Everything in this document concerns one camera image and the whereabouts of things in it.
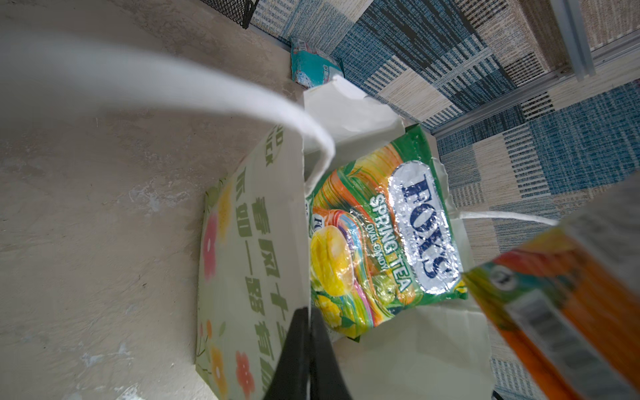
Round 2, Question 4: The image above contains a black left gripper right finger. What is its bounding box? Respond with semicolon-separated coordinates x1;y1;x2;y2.
309;308;353;400

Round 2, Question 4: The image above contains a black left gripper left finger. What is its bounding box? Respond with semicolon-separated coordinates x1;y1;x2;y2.
264;308;310;400

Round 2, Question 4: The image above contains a white illustrated paper bag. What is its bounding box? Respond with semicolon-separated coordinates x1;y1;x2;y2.
0;34;561;400

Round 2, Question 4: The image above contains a yellow Fox's candy bag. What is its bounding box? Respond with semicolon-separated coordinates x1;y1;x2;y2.
307;125;468;341

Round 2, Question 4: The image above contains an orange snack bag back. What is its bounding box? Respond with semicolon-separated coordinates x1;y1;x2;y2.
463;174;639;399

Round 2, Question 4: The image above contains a teal tissue pack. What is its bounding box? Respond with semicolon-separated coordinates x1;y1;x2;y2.
290;37;344;88

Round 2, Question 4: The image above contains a black wire shelf rack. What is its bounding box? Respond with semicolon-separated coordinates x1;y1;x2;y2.
201;0;259;29

